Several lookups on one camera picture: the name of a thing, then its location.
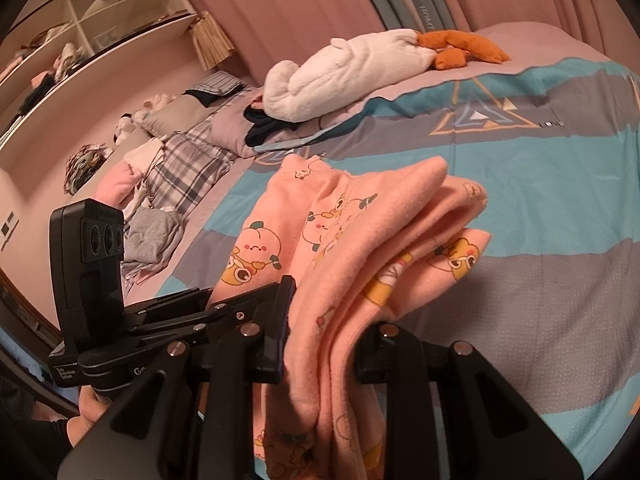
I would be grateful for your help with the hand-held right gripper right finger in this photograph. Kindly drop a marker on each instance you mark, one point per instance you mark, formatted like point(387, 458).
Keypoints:
point(380, 355)

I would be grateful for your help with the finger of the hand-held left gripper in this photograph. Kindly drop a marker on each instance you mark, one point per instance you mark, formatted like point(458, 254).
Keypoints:
point(170, 305)
point(220, 317)

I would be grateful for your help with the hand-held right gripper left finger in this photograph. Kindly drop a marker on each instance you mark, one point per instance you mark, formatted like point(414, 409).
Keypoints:
point(281, 320)

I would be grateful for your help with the pink garment peach frog print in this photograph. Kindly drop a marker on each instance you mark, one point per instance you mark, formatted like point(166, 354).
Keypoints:
point(350, 240)

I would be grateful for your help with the person's left forearm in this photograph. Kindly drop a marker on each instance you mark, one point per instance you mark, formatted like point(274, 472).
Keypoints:
point(55, 435)

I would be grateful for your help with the dark navy clothes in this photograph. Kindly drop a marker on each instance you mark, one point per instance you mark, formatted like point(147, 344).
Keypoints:
point(265, 127)

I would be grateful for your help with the person's left hand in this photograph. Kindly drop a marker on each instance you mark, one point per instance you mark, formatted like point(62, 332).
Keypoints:
point(95, 405)

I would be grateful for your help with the grey garment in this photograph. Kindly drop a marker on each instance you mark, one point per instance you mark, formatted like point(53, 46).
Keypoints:
point(150, 237)

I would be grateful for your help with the pink cloth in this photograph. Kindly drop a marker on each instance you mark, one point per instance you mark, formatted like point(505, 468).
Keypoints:
point(117, 185)

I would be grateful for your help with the patterned cloth bundle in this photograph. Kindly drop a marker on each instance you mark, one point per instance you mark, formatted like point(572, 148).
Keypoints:
point(85, 167)

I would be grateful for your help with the white cloth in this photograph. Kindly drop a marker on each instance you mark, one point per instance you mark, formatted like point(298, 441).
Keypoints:
point(142, 155)

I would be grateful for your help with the plaid blanket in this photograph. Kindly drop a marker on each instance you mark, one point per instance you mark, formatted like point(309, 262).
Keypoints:
point(192, 165)

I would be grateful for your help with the black white plush toy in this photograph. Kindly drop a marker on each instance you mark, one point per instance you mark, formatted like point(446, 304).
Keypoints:
point(122, 127)

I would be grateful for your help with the grey pillow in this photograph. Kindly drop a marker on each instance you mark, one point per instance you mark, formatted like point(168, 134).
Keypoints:
point(172, 117)

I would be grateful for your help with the striped pillow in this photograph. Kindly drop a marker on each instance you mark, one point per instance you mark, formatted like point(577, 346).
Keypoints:
point(217, 86)

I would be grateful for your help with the blue grey printed bed quilt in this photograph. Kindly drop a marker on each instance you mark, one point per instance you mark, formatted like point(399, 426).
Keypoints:
point(540, 185)

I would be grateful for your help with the white wardrobe shelf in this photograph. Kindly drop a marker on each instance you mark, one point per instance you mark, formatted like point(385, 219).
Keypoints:
point(75, 25)

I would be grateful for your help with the beige pleated curtain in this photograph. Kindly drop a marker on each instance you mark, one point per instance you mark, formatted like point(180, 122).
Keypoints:
point(212, 40)

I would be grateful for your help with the wall switch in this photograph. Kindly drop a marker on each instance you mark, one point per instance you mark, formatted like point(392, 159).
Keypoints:
point(9, 230)

